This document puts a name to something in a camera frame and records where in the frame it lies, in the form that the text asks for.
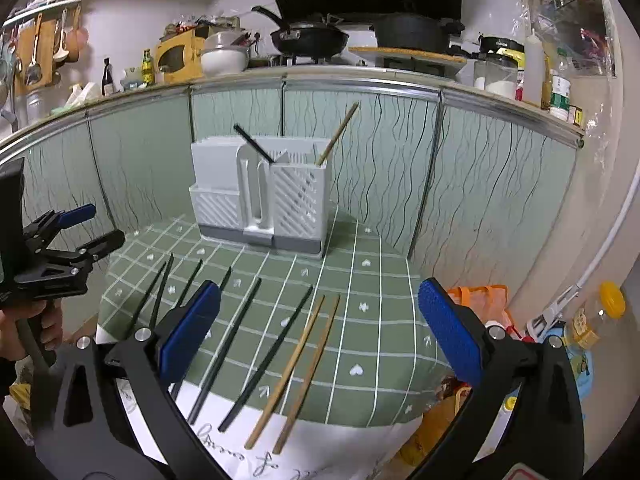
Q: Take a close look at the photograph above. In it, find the black chopstick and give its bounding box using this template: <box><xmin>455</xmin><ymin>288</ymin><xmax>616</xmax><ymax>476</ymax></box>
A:
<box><xmin>218</xmin><ymin>285</ymin><xmax>314</xmax><ymax>432</ymax></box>
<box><xmin>174</xmin><ymin>259</ymin><xmax>204</xmax><ymax>309</ymax></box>
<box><xmin>149</xmin><ymin>253</ymin><xmax>175</xmax><ymax>330</ymax></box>
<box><xmin>171</xmin><ymin>266</ymin><xmax>232</xmax><ymax>401</ymax></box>
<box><xmin>186</xmin><ymin>278</ymin><xmax>262</xmax><ymax>426</ymax></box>
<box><xmin>124</xmin><ymin>262</ymin><xmax>166</xmax><ymax>338</ymax></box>
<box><xmin>233</xmin><ymin>124</ymin><xmax>274</xmax><ymax>165</ymax></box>

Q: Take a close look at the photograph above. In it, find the person's left hand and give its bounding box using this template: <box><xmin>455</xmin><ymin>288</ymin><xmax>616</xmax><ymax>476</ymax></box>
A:
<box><xmin>0</xmin><ymin>298</ymin><xmax>63</xmax><ymax>362</ymax></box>

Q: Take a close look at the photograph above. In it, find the orange plastic bag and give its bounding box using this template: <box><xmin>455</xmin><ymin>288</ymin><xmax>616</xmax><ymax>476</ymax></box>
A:
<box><xmin>447</xmin><ymin>285</ymin><xmax>512</xmax><ymax>328</ymax></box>

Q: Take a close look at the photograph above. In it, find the yellow-lid jar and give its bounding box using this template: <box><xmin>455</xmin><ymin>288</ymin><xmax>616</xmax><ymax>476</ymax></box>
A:
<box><xmin>564</xmin><ymin>280</ymin><xmax>627</xmax><ymax>351</ymax></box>

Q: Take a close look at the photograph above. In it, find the white utensil holder rack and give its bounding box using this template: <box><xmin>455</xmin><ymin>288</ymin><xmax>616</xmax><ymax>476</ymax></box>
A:
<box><xmin>189</xmin><ymin>136</ymin><xmax>332</xmax><ymax>257</ymax></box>

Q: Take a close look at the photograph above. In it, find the hanging metal spatula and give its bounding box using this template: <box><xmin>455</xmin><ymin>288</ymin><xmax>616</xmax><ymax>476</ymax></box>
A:
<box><xmin>24</xmin><ymin>13</ymin><xmax>43</xmax><ymax>87</ymax></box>

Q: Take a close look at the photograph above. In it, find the green checked tablecloth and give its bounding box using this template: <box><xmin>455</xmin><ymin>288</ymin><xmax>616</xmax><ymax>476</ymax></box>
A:
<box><xmin>98</xmin><ymin>211</ymin><xmax>449</xmax><ymax>428</ymax></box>

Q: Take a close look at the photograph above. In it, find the dark soy sauce bottle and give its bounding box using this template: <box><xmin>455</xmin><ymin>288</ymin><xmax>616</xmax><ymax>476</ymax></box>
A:
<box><xmin>101</xmin><ymin>58</ymin><xmax>115</xmax><ymax>96</ymax></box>

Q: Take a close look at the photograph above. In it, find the hanging wooden cutting board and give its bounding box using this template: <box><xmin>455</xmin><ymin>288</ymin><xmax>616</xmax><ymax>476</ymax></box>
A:
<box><xmin>14</xmin><ymin>13</ymin><xmax>56</xmax><ymax>96</ymax></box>

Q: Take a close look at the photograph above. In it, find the green glass bottle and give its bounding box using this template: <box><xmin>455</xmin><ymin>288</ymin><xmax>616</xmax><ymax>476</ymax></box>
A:
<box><xmin>141</xmin><ymin>49</ymin><xmax>155</xmax><ymax>87</ymax></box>

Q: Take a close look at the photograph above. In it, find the yellow microwave oven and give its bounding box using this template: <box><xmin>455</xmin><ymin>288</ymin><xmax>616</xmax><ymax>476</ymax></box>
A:
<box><xmin>154</xmin><ymin>28</ymin><xmax>206</xmax><ymax>84</ymax></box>

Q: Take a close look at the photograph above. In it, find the white bowl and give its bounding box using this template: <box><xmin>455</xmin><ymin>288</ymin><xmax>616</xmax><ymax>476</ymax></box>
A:
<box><xmin>201</xmin><ymin>46</ymin><xmax>250</xmax><ymax>77</ymax></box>

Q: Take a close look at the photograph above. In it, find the green label white bottle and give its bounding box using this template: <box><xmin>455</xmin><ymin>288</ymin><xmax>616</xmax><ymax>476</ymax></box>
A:
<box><xmin>549</xmin><ymin>70</ymin><xmax>570</xmax><ymax>122</ymax></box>

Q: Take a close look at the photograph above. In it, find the clear jar with white powder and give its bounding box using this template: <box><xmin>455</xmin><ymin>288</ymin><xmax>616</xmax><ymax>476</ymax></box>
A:
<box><xmin>485</xmin><ymin>53</ymin><xmax>518</xmax><ymax>99</ymax></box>

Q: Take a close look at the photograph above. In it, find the black wok pan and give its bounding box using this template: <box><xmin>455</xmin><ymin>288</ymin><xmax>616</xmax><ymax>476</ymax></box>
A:
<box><xmin>250</xmin><ymin>6</ymin><xmax>349</xmax><ymax>60</ymax></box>

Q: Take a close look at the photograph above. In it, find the wooden cutting board on stove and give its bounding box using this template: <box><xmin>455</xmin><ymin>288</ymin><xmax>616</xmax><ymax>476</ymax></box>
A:
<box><xmin>348</xmin><ymin>47</ymin><xmax>466</xmax><ymax>66</ymax></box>

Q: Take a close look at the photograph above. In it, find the white squeeze bottle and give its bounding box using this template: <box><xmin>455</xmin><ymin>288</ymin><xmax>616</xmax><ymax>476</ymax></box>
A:
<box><xmin>522</xmin><ymin>32</ymin><xmax>544</xmax><ymax>108</ymax></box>

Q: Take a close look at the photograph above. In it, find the black cast iron pot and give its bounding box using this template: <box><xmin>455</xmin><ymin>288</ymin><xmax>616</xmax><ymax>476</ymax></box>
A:
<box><xmin>370</xmin><ymin>14</ymin><xmax>464</xmax><ymax>53</ymax></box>

